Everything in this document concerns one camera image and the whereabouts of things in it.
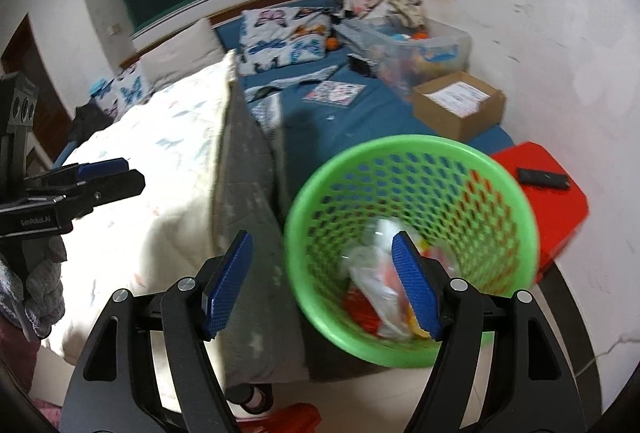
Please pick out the black caster wheel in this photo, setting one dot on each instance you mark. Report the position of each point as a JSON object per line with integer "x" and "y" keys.
{"x": 255, "y": 398}

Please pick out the dark brown door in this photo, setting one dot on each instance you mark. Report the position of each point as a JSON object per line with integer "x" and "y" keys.
{"x": 25, "y": 53}

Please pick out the white quilted printed blanket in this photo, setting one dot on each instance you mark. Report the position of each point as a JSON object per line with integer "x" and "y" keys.
{"x": 150, "y": 173}

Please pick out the clear plastic storage bin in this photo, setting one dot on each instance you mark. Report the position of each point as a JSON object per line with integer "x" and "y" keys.
{"x": 440, "y": 48}

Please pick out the grey pillow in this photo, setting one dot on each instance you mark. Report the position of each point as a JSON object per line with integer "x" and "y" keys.
{"x": 185, "y": 48}

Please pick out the green plastic basket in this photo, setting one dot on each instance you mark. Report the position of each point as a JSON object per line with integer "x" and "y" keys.
{"x": 350, "y": 163}

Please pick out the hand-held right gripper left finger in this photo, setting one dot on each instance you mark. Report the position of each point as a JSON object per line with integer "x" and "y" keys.
{"x": 230, "y": 288}

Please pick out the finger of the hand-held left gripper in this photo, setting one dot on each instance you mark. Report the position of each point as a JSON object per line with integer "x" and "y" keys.
{"x": 100, "y": 169}
{"x": 115, "y": 188}

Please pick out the pastel plastic tissue packet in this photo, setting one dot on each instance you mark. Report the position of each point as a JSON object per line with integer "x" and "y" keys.
{"x": 375, "y": 285}

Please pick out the small black box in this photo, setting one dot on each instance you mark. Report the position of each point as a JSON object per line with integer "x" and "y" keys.
{"x": 361, "y": 64}

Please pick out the black clothing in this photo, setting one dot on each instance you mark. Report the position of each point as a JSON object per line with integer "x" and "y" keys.
{"x": 92, "y": 120}

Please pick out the butterfly print pillow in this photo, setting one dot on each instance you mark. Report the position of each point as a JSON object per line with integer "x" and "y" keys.
{"x": 125, "y": 88}
{"x": 280, "y": 40}

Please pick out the small orange toy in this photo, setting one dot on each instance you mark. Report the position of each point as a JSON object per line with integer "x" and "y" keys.
{"x": 332, "y": 44}

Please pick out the brown cardboard box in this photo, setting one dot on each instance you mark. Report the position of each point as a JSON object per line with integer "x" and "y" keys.
{"x": 470, "y": 123}

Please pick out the black remote control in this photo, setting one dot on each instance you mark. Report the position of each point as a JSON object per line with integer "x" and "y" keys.
{"x": 542, "y": 178}

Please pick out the person's left hand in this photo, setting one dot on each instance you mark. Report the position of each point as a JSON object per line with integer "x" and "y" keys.
{"x": 45, "y": 283}

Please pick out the white wall outlet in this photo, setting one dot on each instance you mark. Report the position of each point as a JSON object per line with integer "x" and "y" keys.
{"x": 115, "y": 29}

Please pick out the colourful sticker sheet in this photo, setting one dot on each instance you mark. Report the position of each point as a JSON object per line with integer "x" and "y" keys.
{"x": 335, "y": 92}

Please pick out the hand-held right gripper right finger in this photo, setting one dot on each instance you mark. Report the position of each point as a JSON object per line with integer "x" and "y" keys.
{"x": 415, "y": 288}

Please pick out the blue bed sheet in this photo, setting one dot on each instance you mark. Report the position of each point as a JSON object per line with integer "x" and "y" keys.
{"x": 375, "y": 123}

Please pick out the red plastic object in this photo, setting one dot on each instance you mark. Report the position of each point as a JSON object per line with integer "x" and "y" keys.
{"x": 290, "y": 420}

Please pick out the red plastic stool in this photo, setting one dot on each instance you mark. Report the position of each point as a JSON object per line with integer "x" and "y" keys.
{"x": 550, "y": 223}

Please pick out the wooden headboard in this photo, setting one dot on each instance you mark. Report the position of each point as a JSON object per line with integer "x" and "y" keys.
{"x": 260, "y": 3}

